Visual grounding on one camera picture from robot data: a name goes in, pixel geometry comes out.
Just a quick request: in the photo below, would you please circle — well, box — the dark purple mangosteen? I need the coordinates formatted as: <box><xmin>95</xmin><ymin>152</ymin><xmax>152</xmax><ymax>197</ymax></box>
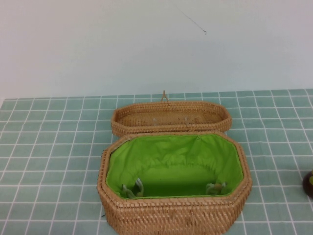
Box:
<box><xmin>302</xmin><ymin>169</ymin><xmax>313</xmax><ymax>196</ymax></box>

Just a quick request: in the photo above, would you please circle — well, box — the woven rattan basket lid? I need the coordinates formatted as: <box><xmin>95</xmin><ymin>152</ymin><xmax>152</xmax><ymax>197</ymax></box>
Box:
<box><xmin>110</xmin><ymin>90</ymin><xmax>232</xmax><ymax>137</ymax></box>

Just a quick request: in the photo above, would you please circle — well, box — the green fabric basket liner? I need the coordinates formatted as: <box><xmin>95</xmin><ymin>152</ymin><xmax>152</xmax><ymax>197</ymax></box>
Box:
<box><xmin>105</xmin><ymin>134</ymin><xmax>246</xmax><ymax>199</ymax></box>

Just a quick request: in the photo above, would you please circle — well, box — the woven rattan basket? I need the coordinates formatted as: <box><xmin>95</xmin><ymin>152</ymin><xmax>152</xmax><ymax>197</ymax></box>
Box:
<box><xmin>96</xmin><ymin>129</ymin><xmax>253</xmax><ymax>235</ymax></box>

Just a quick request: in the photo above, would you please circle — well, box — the teal checked tablecloth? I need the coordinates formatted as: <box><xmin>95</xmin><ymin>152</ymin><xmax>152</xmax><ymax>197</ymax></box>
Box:
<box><xmin>0</xmin><ymin>88</ymin><xmax>313</xmax><ymax>235</ymax></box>

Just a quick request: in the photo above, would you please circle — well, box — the white drawstring cord with bead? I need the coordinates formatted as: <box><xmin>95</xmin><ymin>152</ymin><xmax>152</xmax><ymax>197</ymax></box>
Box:
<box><xmin>205</xmin><ymin>181</ymin><xmax>227</xmax><ymax>196</ymax></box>
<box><xmin>121</xmin><ymin>177</ymin><xmax>145</xmax><ymax>198</ymax></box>

